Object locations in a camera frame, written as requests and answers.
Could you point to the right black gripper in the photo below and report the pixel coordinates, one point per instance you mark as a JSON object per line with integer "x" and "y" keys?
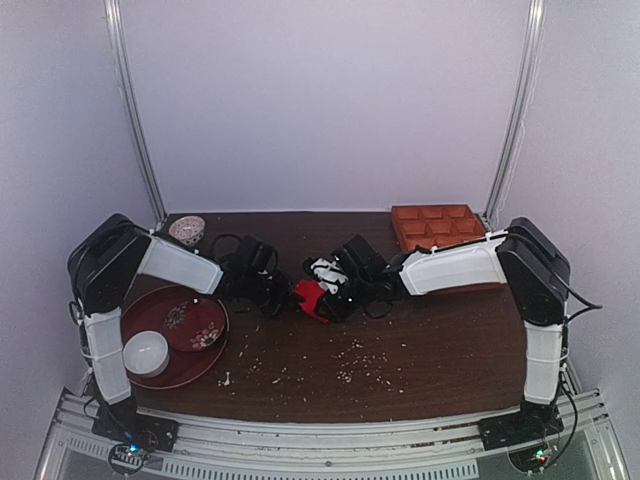
{"x": 327, "y": 304}

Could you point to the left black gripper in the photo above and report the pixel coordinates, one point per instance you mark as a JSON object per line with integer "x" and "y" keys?
{"x": 272, "y": 298}

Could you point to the red white underwear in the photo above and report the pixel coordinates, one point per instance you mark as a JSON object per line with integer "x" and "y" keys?
{"x": 309, "y": 293}

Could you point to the orange compartment tray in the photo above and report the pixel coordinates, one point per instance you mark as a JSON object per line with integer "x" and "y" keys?
{"x": 440, "y": 227}

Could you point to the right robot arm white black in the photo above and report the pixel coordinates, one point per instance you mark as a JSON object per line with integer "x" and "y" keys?
{"x": 520, "y": 258}

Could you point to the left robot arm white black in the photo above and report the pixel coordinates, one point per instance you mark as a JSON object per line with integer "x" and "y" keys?
{"x": 119, "y": 254}

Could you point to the red floral plate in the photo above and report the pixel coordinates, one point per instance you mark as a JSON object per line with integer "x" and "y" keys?
{"x": 194, "y": 325}

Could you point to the small patterned white bowl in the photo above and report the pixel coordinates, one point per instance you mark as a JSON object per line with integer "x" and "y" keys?
{"x": 188, "y": 230}

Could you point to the large dark red tray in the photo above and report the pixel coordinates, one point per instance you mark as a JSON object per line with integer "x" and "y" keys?
{"x": 148, "y": 313}

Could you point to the white round cup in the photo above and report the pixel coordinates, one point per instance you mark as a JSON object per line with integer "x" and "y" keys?
{"x": 146, "y": 354}

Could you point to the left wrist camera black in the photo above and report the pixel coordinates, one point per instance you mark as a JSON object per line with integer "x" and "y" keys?
{"x": 256, "y": 257}

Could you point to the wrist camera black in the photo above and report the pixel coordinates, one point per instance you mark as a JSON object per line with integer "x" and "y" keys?
{"x": 357, "y": 257}
{"x": 256, "y": 257}

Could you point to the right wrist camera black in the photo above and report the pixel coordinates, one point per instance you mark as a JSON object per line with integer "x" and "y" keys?
{"x": 357, "y": 257}

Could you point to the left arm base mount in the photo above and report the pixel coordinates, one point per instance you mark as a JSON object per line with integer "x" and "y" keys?
{"x": 147, "y": 432}

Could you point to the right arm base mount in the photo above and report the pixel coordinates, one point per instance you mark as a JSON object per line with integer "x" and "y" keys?
{"x": 532, "y": 422}

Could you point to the aluminium front rail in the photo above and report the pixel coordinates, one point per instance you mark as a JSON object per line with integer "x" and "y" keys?
{"x": 440, "y": 448}

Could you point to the right aluminium frame post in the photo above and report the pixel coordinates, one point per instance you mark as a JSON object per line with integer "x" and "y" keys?
{"x": 515, "y": 129}

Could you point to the aluminium frame post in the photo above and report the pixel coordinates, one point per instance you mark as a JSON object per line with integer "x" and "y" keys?
{"x": 515, "y": 129}
{"x": 117, "y": 39}

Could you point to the left aluminium frame post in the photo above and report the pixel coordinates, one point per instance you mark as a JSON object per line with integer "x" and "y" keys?
{"x": 117, "y": 39}

